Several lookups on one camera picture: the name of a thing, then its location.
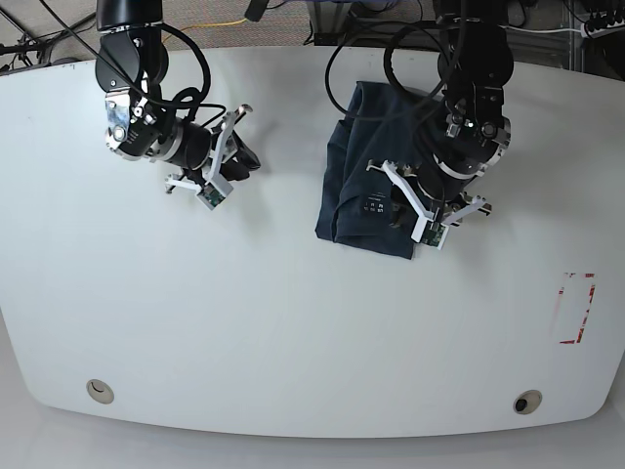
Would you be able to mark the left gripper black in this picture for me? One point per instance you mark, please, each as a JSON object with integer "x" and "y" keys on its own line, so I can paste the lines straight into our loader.
{"x": 432, "y": 185}

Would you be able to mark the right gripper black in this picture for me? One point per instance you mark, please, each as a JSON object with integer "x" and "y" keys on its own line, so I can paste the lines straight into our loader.
{"x": 191, "y": 149}

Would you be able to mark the dark navy T-shirt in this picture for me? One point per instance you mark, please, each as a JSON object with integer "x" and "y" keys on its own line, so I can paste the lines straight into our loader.
{"x": 355, "y": 205}

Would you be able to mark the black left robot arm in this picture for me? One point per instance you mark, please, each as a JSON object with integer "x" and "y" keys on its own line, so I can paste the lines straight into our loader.
{"x": 460, "y": 129}

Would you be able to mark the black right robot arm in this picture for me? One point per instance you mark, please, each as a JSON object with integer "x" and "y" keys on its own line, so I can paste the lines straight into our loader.
{"x": 130, "y": 67}

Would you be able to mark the red tape rectangle marking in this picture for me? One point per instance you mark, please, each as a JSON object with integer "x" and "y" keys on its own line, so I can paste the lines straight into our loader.
{"x": 574, "y": 303}

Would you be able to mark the black tripod legs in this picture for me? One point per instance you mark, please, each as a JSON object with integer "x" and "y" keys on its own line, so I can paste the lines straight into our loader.
{"x": 28, "y": 41}

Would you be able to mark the white power strip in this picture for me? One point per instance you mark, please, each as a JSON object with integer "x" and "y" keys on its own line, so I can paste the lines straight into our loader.
{"x": 603, "y": 23}

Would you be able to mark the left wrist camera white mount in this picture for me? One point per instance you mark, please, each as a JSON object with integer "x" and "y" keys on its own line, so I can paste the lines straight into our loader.
{"x": 433, "y": 219}

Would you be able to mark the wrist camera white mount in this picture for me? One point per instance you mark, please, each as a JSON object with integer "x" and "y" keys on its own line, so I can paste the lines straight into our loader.
{"x": 209, "y": 187}
{"x": 433, "y": 219}

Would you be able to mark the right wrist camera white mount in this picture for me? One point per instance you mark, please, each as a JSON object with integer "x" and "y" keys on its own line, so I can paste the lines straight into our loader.
{"x": 209, "y": 187}

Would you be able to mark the aluminium frame stand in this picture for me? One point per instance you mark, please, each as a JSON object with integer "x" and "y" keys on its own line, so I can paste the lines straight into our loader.
{"x": 328, "y": 21}

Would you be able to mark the right table cable grommet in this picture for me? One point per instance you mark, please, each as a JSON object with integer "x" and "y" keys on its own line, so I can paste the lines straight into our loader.
{"x": 527, "y": 402}

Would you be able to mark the table cable grommet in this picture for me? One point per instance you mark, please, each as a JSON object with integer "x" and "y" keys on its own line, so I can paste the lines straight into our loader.
{"x": 100, "y": 392}
{"x": 527, "y": 402}

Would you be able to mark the left table cable grommet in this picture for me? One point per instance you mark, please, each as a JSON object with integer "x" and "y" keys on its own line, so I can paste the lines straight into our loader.
{"x": 100, "y": 392}

